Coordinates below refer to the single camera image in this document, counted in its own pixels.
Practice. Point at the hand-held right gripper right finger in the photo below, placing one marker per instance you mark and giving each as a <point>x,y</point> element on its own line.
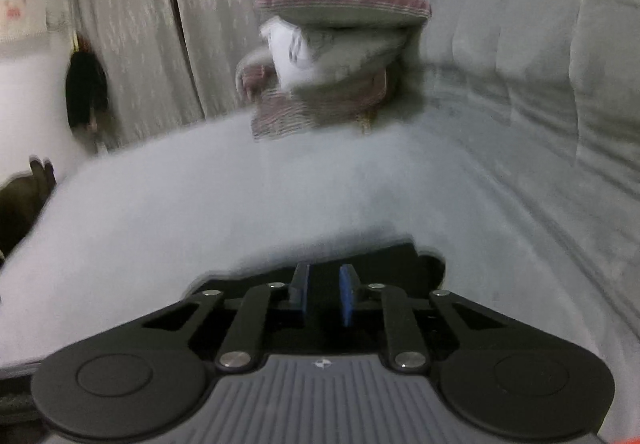
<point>347,299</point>

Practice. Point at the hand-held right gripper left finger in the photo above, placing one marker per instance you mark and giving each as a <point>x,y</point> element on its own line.
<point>300,296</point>

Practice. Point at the black garment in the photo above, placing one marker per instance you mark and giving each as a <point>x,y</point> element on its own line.
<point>390,264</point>

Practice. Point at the pink grey folded blanket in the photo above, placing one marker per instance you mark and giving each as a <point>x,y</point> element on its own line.
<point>320,104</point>

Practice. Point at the white printed folded quilt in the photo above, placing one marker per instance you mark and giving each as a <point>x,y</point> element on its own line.
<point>290,54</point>

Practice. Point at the dark cloth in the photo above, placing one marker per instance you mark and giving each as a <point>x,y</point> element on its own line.
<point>22,209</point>

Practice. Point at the black hanging bag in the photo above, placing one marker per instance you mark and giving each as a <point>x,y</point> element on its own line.
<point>86,84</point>

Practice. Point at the grey dotted curtain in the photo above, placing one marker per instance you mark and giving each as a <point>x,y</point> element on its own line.
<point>150,34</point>

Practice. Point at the grey duvet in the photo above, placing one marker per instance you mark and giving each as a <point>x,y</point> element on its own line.
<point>525,24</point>

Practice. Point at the white floral cloth cover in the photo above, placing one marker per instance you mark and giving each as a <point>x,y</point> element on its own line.
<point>22,9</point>

